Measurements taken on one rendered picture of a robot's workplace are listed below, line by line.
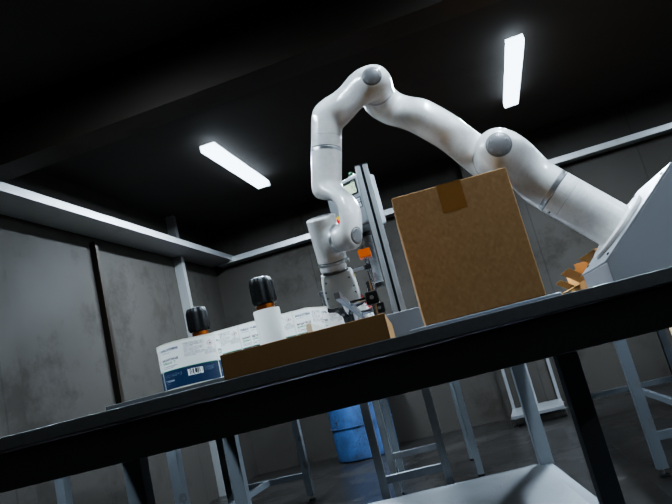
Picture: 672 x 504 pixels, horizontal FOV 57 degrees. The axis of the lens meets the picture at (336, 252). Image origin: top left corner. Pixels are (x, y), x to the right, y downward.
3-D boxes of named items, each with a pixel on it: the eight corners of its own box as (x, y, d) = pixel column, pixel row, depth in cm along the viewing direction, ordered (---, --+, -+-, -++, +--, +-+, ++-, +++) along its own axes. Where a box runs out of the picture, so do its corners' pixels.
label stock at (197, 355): (225, 377, 189) (215, 331, 192) (159, 393, 186) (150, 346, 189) (229, 379, 208) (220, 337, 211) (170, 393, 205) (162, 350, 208)
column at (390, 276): (403, 350, 210) (355, 169, 223) (416, 347, 209) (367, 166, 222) (403, 350, 205) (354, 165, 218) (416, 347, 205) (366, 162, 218)
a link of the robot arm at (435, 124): (505, 182, 161) (501, 197, 177) (529, 144, 161) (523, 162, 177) (348, 95, 173) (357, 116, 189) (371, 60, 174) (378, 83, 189)
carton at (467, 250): (425, 332, 150) (397, 228, 156) (522, 307, 148) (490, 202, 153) (425, 326, 121) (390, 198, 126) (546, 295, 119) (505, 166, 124)
